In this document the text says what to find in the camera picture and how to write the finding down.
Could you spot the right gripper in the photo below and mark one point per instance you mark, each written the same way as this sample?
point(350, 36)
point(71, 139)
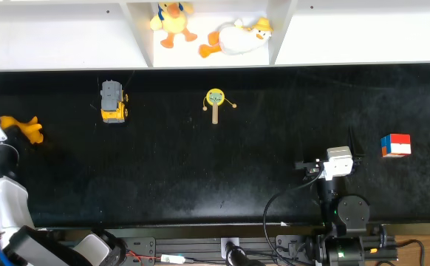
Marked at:
point(309, 167)

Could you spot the yellow wooden rattle drum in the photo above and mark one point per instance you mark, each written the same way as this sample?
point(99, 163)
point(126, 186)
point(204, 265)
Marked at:
point(215, 97)

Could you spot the grey and yellow toy truck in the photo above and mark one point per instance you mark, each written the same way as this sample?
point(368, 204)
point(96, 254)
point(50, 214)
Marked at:
point(112, 105)

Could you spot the yellow rubber duck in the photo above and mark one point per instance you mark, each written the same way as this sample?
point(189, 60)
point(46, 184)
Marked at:
point(30, 129)

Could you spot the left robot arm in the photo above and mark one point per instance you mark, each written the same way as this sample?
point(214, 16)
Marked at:
point(8, 201)

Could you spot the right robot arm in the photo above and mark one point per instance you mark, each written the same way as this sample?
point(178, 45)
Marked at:
point(353, 211)

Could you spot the many-coloured puzzle cube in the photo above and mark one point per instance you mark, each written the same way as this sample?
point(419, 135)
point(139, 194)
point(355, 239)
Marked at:
point(398, 145)

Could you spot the white plush duck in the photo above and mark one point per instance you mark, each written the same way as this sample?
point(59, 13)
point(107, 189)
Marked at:
point(239, 38)

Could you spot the yellow plush duck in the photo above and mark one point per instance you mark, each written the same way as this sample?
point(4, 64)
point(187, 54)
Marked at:
point(174, 22)

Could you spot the white shelf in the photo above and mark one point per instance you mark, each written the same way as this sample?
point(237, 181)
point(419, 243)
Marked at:
point(71, 40)

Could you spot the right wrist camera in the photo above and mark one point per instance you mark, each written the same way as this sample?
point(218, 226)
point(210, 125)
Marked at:
point(338, 162)

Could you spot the mounting rail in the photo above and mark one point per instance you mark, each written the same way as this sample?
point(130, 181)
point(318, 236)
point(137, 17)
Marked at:
point(200, 245)

